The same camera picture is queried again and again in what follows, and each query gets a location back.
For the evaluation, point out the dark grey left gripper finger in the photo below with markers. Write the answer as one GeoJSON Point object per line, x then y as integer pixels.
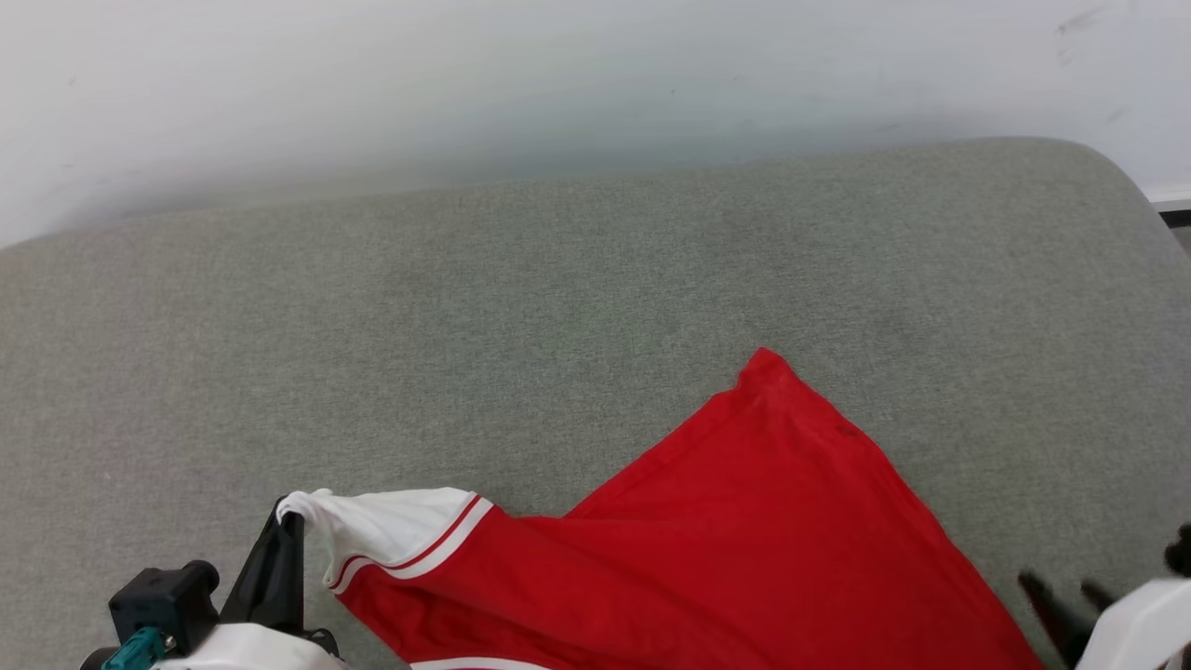
{"type": "Point", "coordinates": [270, 577]}

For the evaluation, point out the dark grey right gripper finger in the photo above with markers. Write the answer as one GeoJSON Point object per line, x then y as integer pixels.
{"type": "Point", "coordinates": [1100, 597]}
{"type": "Point", "coordinates": [1056, 619]}

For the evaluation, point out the grey fabric sofa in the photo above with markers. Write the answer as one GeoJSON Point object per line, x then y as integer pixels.
{"type": "Point", "coordinates": [558, 326]}

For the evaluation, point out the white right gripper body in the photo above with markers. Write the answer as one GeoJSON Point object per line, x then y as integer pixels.
{"type": "Point", "coordinates": [1140, 628]}

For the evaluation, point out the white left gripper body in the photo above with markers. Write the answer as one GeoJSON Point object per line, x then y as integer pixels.
{"type": "Point", "coordinates": [251, 649]}

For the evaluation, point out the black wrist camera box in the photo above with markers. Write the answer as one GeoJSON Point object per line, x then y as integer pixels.
{"type": "Point", "coordinates": [158, 600]}
{"type": "Point", "coordinates": [1180, 549]}

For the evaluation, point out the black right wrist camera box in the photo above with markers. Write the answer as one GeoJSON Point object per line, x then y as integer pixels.
{"type": "Point", "coordinates": [1180, 549]}

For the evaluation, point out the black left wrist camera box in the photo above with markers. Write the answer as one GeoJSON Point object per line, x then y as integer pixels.
{"type": "Point", "coordinates": [158, 600]}

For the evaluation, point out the red shirt with white sleeves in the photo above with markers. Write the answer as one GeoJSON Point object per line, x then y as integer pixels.
{"type": "Point", "coordinates": [744, 540]}

